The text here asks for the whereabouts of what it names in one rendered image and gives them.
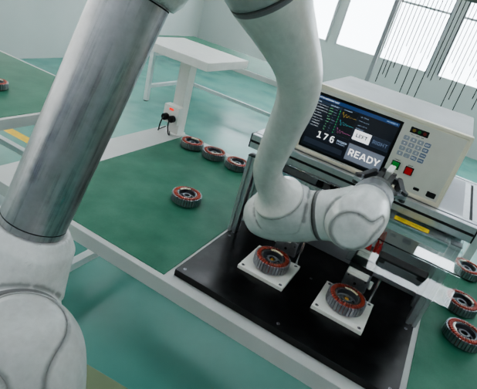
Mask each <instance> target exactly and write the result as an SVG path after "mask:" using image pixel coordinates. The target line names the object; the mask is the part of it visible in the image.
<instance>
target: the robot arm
mask: <svg viewBox="0 0 477 389"><path fill-rule="evenodd" d="M224 1H225V3H226V5H227V6H228V8H229V9H230V11H231V13H232V14H233V16H234V17H235V19H236V20H237V21H238V23H239V24H240V26H241V27H242V28H243V29H244V30H245V31H246V33H247V34H248V35H249V37H250V38H251V39H252V41H253V42H254V43H255V45H256V46H257V48H258V49H259V51H260V52H261V54H263V56H264V57H265V59H266V60H267V62H268V64H269V65H270V66H271V68H272V71H273V72H274V74H275V77H276V82H277V92H276V100H275V103H274V105H273V108H272V112H271V114H270V116H269V120H268V123H267V125H266V128H265V131H264V134H263V136H262V139H261V142H260V145H259V149H258V150H257V153H256V156H255V161H254V165H253V178H254V182H255V187H256V190H257V193H256V194H254V195H253V196H252V197H251V198H250V199H249V200H248V201H247V202H246V204H245V207H244V211H243V218H244V222H245V224H246V226H247V228H248V230H249V231H250V232H251V233H253V234H254V235H257V236H258V237H261V238H265V239H268V240H272V241H279V242H310V241H329V242H333V243H334V244H335V245H337V246H338V247H340V248H342V249H345V250H350V251H356V250H361V249H365V248H366V247H368V246H369V245H371V244H373V243H374V242H375V241H376V240H377V239H378V238H379V237H380V236H381V234H382V233H383V231H384V230H385V228H386V226H387V223H388V221H389V218H390V213H391V206H392V202H394V200H395V199H396V200H399V202H400V203H402V204H404V202H405V201H406V198H407V196H408V193H407V192H406V191H405V188H404V182H403V179H402V178H396V177H397V174H395V173H394V171H395V169H396V166H394V165H393V164H391V166H390V167H389V168H388V169H387V168H385V167H383V168H382V169H381V171H378V169H376V168H372V169H369V170H366V171H362V172H356V173H355V175H354V178H353V180H352V182H353V183H356V184H355V185H354V186H352V185H351V186H348V187H344V188H336V189H330V190H320V191H313V190H310V189H309V187H307V186H305V185H303V184H301V183H299V181H297V180H296V179H295V178H293V177H290V176H283V174H282V170H283V168H284V166H285V164H286V162H287V161H288V159H289V157H290V155H291V153H292V152H293V150H294V148H295V146H296V144H297V143H298V141H299V139H300V138H301V136H302V134H303V131H304V130H305V129H306V126H307V124H308V123H309V121H310V119H311V117H312V115H313V113H314V111H315V109H316V105H317V104H318V101H319V98H320V93H321V89H322V82H323V60H322V53H321V48H320V39H319V35H318V29H317V24H316V14H315V8H314V2H313V0H224ZM187 2H188V0H88V1H87V3H86V6H85V8H84V10H83V13H82V15H81V17H80V19H79V22H78V24H77V27H76V29H75V32H74V33H73V37H72V38H71V41H70V43H69V46H68V48H67V50H66V53H65V56H64V57H63V61H62V62H61V65H60V67H59V70H58V72H57V74H56V77H55V79H54V81H53V83H52V86H51V88H50V91H49V94H48V96H47V97H46V101H45V103H44V105H43V107H42V110H41V112H40V115H39V117H38V120H37V121H36V125H35V126H34V129H33V131H32V134H31V136H30V138H29V141H28V143H27V145H26V147H25V150H24V153H23V155H22V158H21V160H20V162H19V165H18V167H17V169H16V171H15V174H14V176H13V179H12V181H11V184H10V185H9V188H8V190H7V193H6V195H5V198H4V200H3V202H2V205H1V206H0V389H86V344H85V340H84V337H83V333H82V330H81V329H80V326H79V324H78V323H77V321H76V319H75V318H74V316H73V315H72V313H71V312H70V311H69V310H68V309H67V308H66V307H65V306H64V305H62V300H63V298H64V296H65V291H66V284H67V281H68V277H69V271H70V268H71V265H72V262H73V257H74V254H75V251H76V247H75V244H74V241H73V237H72V236H71V234H70V232H69V226H70V223H71V221H72V220H73V217H74V215H75V214H76V210H77V208H78V207H79V205H80V202H81V201H82V198H83V196H84V194H85V192H86V190H87V187H88V185H89V183H90V181H91V179H92V177H93V174H94V172H95V170H96V168H97V166H98V164H99V162H100V159H101V157H102V156H103V153H104V151H105V149H106V147H107V145H108V143H109V141H110V138H111V136H112V134H113V132H114V130H115V128H116V125H117V123H118V121H119V119H120V117H121V115H122V112H123V110H124V108H125V106H126V105H127V101H128V100H129V98H130V95H131V94H132V92H133V90H134V87H135V85H136V83H137V81H138V79H139V76H140V74H141V72H142V70H143V68H144V65H145V63H146V61H147V59H148V57H149V55H150V54H151V50H152V49H153V47H154V44H155V42H156V40H157V37H158V36H159V34H160V32H161V30H162V27H163V25H164V23H165V21H166V19H167V16H168V14H169V12H170V13H171V14H174V13H175V12H177V11H179V10H180V9H182V8H184V6H185V5H186V4H187ZM391 185H394V189H393V188H392V186H391Z"/></svg>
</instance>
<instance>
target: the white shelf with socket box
mask: <svg viewBox="0 0 477 389"><path fill-rule="evenodd" d="M151 51H153V52H157V53H159V54H161V55H163V56H167V57H169V58H172V59H175V60H177V61H179V62H181V65H180V69H179V74H178V81H177V86H176V90H175V94H174V102H173V103H172V102H169V103H165V105H164V113H163V114H161V121H162V120H164V121H166V122H167V129H166V133H167V135H168V136H169V135H171V136H174V137H184V136H185V132H184V127H185V123H186V119H187V115H188V108H189V104H190V100H191V93H192V89H193V85H194V81H195V74H196V70H197V68H198V69H201V70H203V71H205V72H212V71H222V70H230V69H247V66H248V63H249V61H248V60H245V59H241V58H238V57H237V56H233V55H230V54H228V53H226V52H222V51H219V50H217V49H213V48H211V47H208V46H205V45H202V44H200V43H198V42H194V41H191V40H189V39H186V38H172V37H157V40H156V42H155V44H154V47H153V49H152V50H151ZM161 121H160V123H159V127H158V129H157V130H160V129H161V128H163V127H166V126H163V127H160V125H161ZM168 124H169V126H168Z"/></svg>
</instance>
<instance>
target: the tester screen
mask: <svg viewBox="0 0 477 389"><path fill-rule="evenodd" d="M399 126H400V123H396V122H394V121H392V120H388V119H386V118H383V117H379V116H378V115H375V114H372V113H369V112H367V111H364V110H361V109H358V108H356V107H352V106H350V105H347V104H345V103H341V102H339V101H337V100H333V99H330V98H329V97H326V96H323V95H320V98H319V101H318V104H317V105H316V109H315V111H314V113H313V115H312V117H311V119H310V121H309V123H308V124H307V126H306V129H305V131H304V134H303V138H302V140H301V143H302V144H305V145H307V146H310V147H312V148H315V149H317V150H319V151H322V152H324V153H326V154H329V155H331V156H334V157H337V158H339V159H341V160H343V161H346V162H348V163H351V164H353V165H356V166H358V167H361V168H363V169H365V170H369V169H368V168H365V167H363V166H360V165H359V164H355V163H353V162H351V161H348V160H346V159H343V157H344V155H345V153H346V151H347V148H348V145H349V143H352V144H355V145H357V146H359V147H362V148H364V149H367V150H369V151H372V152H374V153H376V154H379V155H382V156H385V157H386V156H387V153H386V152H383V151H380V150H378V149H376V148H374V147H371V146H368V145H366V144H363V143H361V142H358V141H356V140H353V139H351V138H352V136H353V134H354V131H355V129H356V130H360V131H362V132H364V133H366V134H370V135H372V136H375V137H378V138H380V139H382V140H385V141H388V142H391V144H392V141H393V139H394V137H395V134H396V133H397V131H398V128H399ZM317 130H321V131H323V132H325V133H327V134H330V135H333V136H335V137H337V138H336V140H335V142H334V144H330V143H328V142H326V141H324V140H321V139H319V138H316V137H315V136H316V132H317ZM305 136H307V137H310V138H313V139H314V140H318V141H319V142H322V143H324V144H327V145H330V146H331V147H335V148H336V149H339V150H341V151H342V153H341V155H338V154H335V153H332V152H330V151H327V150H325V149H323V148H321V147H318V146H316V145H313V144H310V143H308V142H305V141H304V140H303V139H304V137H305ZM391 144H390V146H391ZM390 146H389V148H388V149H387V152H388V151H389V149H390ZM384 159H385V158H384ZM383 163H384V161H383ZM383 163H382V164H383ZM381 166H382V165H381ZM380 169H381V167H380ZM379 171H380V170H379Z"/></svg>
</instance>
